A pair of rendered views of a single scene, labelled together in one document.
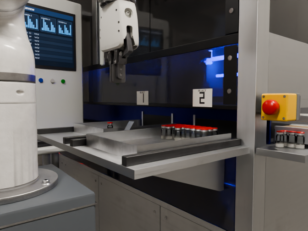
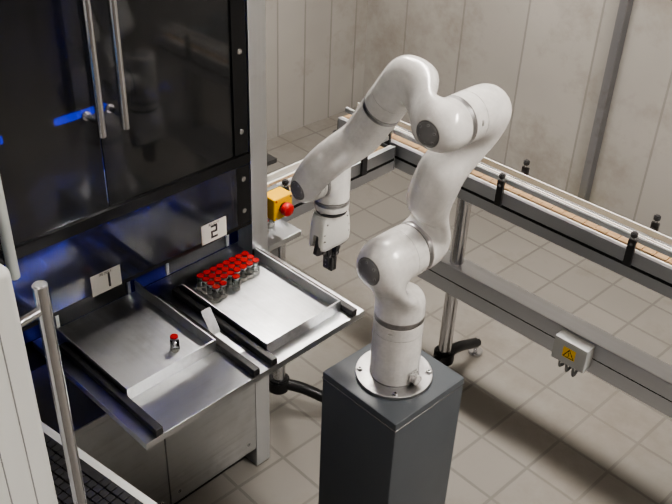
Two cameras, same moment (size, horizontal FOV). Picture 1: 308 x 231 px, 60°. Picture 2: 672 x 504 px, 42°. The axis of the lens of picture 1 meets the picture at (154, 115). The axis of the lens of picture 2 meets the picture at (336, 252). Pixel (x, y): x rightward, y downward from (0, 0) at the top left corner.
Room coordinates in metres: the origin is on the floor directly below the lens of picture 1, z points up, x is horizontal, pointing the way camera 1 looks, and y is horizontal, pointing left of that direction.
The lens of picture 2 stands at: (0.86, 1.88, 2.32)
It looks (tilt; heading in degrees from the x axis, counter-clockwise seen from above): 34 degrees down; 262
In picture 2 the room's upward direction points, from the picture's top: 2 degrees clockwise
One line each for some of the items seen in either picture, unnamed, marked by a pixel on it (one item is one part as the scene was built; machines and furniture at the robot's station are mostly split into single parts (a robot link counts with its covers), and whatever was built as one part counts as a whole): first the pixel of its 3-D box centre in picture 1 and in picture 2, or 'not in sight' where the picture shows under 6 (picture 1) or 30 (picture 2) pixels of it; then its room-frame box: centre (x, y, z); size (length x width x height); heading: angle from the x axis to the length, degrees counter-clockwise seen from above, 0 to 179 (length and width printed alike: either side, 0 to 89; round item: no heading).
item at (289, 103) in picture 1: (279, 107); (275, 202); (0.72, -0.34, 1.00); 0.08 x 0.07 x 0.07; 129
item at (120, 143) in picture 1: (159, 139); (260, 297); (0.78, -0.01, 0.90); 0.34 x 0.26 x 0.04; 129
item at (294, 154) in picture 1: (291, 151); (269, 231); (0.74, -0.38, 0.87); 0.14 x 0.13 x 0.02; 129
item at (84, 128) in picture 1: (125, 127); (132, 335); (1.11, 0.12, 0.90); 0.34 x 0.26 x 0.04; 129
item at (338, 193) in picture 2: not in sight; (331, 172); (0.62, 0.09, 1.33); 0.09 x 0.08 x 0.13; 37
